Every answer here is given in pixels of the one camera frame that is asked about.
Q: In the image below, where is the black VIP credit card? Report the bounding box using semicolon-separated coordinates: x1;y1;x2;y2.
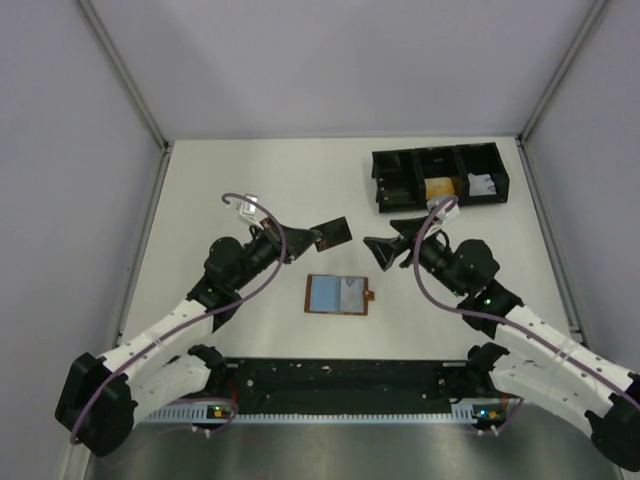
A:
312;216;353;252

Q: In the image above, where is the yellow credit card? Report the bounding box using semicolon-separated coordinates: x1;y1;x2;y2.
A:
424;177;456;200

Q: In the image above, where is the brown leather card holder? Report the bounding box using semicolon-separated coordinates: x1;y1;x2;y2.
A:
304;274;375;316

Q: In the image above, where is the white VIP credit card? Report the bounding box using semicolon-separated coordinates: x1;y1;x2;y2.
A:
339;277;366;314

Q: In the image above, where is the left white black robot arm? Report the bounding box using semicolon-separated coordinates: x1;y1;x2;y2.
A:
54;219;321;457

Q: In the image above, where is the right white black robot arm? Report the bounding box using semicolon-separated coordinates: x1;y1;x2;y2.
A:
363;218;639;472

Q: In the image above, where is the white card in tray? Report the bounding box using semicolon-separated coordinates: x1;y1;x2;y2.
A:
467;173;497;197

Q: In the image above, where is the black three-compartment organizer tray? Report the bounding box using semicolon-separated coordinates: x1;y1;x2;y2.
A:
371;143;510;213

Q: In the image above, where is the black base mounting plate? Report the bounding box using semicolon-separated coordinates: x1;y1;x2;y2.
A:
186;358;506;415

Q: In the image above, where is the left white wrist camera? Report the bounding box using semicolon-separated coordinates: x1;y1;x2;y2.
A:
237;195;258;224

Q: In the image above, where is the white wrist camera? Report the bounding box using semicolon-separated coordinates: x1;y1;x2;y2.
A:
427;195;460;231
237;195;258;224

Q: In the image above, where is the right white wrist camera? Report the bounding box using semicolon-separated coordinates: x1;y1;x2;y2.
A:
427;195;460;231

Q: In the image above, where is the aluminium front frame rail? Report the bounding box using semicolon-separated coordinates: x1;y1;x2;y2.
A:
79;363;626;405

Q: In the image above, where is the grey slotted cable duct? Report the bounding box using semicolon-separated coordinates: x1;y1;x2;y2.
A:
142;404;501;426

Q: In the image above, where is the left aluminium corner post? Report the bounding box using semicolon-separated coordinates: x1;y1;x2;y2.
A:
75;0;170;153

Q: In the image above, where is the aluminium corner post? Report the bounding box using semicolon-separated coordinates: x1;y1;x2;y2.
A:
517;0;612;146
75;0;170;153

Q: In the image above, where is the right aluminium corner post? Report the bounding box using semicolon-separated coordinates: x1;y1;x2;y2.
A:
517;0;612;146

